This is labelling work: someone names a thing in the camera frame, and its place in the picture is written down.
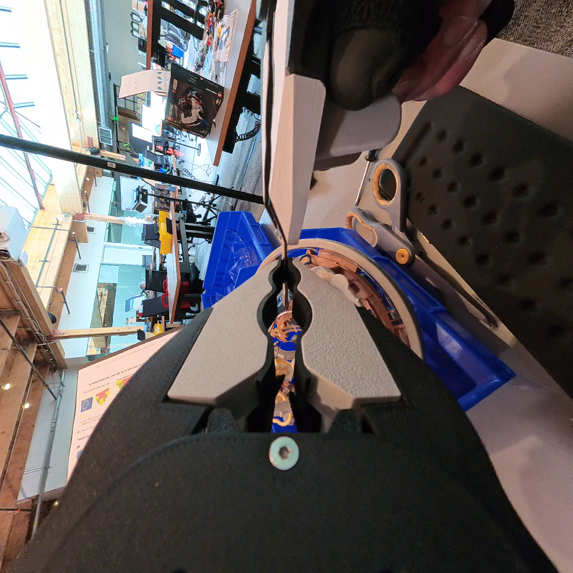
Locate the blue plastic bin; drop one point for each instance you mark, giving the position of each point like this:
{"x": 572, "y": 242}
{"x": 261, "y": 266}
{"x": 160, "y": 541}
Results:
{"x": 232, "y": 259}
{"x": 456, "y": 353}

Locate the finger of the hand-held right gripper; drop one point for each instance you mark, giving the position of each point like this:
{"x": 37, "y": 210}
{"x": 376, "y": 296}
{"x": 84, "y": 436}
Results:
{"x": 293, "y": 134}

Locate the black perforated mat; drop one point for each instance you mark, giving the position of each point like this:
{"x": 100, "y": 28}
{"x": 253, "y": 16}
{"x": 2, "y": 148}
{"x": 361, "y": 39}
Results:
{"x": 492, "y": 201}

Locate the black pole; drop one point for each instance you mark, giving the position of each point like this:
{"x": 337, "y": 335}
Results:
{"x": 134, "y": 168}

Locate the black toy car box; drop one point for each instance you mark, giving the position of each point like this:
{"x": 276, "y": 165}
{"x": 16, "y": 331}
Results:
{"x": 192, "y": 100}

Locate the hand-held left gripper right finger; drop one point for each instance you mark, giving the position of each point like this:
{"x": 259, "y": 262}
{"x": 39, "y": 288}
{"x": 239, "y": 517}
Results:
{"x": 349, "y": 353}

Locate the clear plastic dome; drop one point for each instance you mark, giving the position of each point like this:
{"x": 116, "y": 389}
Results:
{"x": 244, "y": 255}

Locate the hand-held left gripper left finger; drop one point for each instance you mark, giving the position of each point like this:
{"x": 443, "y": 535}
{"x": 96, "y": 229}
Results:
{"x": 219, "y": 353}

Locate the person's right hand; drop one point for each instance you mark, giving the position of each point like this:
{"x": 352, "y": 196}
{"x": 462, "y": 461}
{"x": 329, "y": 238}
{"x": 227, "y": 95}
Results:
{"x": 452, "y": 53}

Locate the colourful plastic maze ball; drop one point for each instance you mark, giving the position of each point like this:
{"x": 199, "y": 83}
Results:
{"x": 358, "y": 268}

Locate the yellow bin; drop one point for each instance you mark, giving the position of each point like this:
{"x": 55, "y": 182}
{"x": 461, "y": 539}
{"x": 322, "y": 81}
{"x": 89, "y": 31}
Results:
{"x": 165, "y": 232}

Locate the white standing card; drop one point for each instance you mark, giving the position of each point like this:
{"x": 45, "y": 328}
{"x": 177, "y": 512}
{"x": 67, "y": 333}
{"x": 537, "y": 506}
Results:
{"x": 143, "y": 83}

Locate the printed instruction board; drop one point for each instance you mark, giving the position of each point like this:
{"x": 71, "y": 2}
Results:
{"x": 98, "y": 403}

